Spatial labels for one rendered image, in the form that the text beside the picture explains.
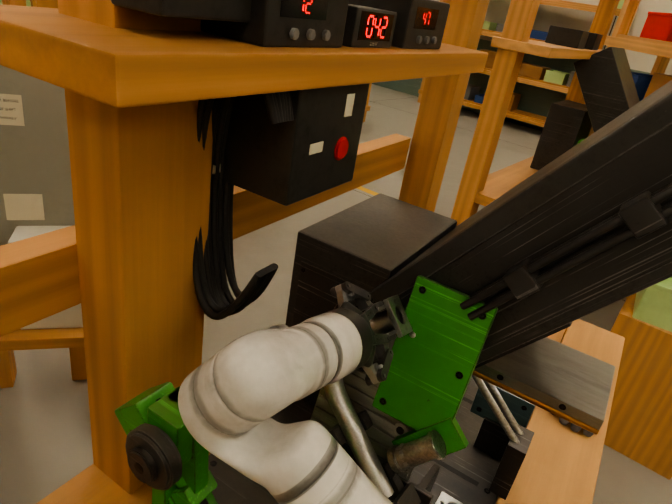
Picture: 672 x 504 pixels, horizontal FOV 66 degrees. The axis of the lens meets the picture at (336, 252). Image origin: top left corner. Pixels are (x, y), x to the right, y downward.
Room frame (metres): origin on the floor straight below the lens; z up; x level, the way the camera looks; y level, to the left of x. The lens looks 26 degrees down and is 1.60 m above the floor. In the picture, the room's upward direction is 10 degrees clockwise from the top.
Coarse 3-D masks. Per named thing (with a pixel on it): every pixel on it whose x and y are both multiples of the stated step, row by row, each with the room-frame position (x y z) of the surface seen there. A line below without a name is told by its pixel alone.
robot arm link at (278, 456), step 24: (192, 384) 0.32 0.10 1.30; (192, 408) 0.31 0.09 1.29; (216, 408) 0.30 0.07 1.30; (192, 432) 0.31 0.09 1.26; (216, 432) 0.30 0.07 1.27; (240, 432) 0.31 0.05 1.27; (264, 432) 0.33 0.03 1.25; (288, 432) 0.33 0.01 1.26; (312, 432) 0.32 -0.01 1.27; (216, 456) 0.30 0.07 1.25; (240, 456) 0.30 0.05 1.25; (264, 456) 0.30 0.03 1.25; (288, 456) 0.30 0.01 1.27; (312, 456) 0.30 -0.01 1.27; (264, 480) 0.29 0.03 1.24; (288, 480) 0.29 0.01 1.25; (312, 480) 0.29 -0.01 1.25
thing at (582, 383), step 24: (504, 360) 0.68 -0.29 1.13; (528, 360) 0.69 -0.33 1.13; (552, 360) 0.70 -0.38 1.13; (576, 360) 0.71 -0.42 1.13; (600, 360) 0.72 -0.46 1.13; (504, 384) 0.64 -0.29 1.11; (528, 384) 0.62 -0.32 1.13; (552, 384) 0.64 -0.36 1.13; (576, 384) 0.65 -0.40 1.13; (600, 384) 0.66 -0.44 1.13; (552, 408) 0.60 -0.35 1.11; (576, 408) 0.59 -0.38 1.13; (600, 408) 0.60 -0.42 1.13
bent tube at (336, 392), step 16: (384, 304) 0.60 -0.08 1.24; (400, 304) 0.62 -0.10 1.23; (384, 320) 0.59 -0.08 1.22; (400, 320) 0.61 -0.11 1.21; (400, 336) 0.57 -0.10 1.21; (336, 384) 0.59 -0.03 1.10; (336, 400) 0.58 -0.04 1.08; (336, 416) 0.57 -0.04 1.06; (352, 416) 0.57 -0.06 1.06; (352, 432) 0.55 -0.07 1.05; (352, 448) 0.54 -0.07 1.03; (368, 448) 0.54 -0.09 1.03; (368, 464) 0.53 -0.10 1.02; (384, 480) 0.52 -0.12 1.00
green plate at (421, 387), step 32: (416, 288) 0.63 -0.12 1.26; (448, 288) 0.61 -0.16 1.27; (416, 320) 0.61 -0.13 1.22; (448, 320) 0.60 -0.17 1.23; (480, 320) 0.58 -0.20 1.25; (416, 352) 0.59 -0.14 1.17; (448, 352) 0.58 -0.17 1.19; (480, 352) 0.57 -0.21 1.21; (384, 384) 0.59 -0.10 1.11; (416, 384) 0.58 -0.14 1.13; (448, 384) 0.56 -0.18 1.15; (416, 416) 0.56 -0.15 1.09; (448, 416) 0.55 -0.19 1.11
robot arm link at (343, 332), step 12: (324, 324) 0.45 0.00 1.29; (336, 324) 0.46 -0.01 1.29; (348, 324) 0.47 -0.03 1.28; (336, 336) 0.44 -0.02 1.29; (348, 336) 0.46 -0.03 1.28; (336, 348) 0.43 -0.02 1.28; (348, 348) 0.44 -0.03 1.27; (360, 348) 0.46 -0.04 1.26; (348, 360) 0.44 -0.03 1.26; (336, 372) 0.42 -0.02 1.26; (348, 372) 0.45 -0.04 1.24
